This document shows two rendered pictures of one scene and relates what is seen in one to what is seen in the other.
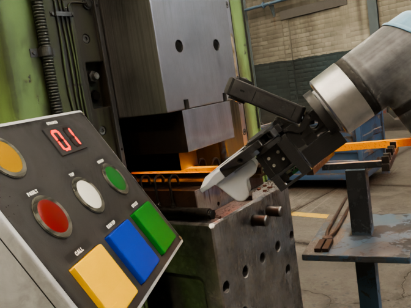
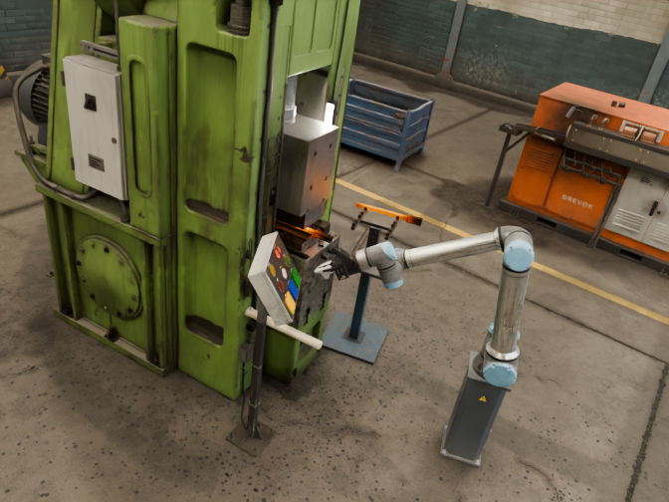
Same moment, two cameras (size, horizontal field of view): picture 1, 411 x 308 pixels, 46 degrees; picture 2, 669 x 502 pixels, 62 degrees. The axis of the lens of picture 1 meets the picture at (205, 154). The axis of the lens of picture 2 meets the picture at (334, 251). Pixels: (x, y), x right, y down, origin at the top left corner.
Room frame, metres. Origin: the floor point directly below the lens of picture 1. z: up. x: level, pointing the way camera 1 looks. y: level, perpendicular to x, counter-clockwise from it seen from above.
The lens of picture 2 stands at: (-1.44, 0.39, 2.49)
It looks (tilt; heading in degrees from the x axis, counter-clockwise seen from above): 31 degrees down; 348
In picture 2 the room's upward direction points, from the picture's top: 9 degrees clockwise
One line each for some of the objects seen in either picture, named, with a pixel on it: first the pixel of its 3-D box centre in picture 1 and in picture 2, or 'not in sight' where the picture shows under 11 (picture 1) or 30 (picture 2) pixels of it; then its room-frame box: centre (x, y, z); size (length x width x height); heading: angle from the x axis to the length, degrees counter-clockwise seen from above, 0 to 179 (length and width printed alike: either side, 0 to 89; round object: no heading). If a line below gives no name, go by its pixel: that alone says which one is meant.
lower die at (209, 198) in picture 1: (155, 189); (279, 227); (1.27, 0.15, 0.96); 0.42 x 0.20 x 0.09; 54
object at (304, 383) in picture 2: not in sight; (300, 374); (1.12, -0.06, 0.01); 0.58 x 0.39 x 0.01; 144
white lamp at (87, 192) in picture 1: (88, 194); not in sight; (0.63, 0.16, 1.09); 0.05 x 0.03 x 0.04; 144
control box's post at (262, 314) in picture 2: not in sight; (258, 362); (0.65, 0.24, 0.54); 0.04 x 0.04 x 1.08; 54
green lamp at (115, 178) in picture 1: (115, 178); not in sight; (0.73, 0.14, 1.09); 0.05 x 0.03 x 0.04; 144
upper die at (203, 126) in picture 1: (145, 131); (281, 202); (1.27, 0.15, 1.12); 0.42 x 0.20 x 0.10; 54
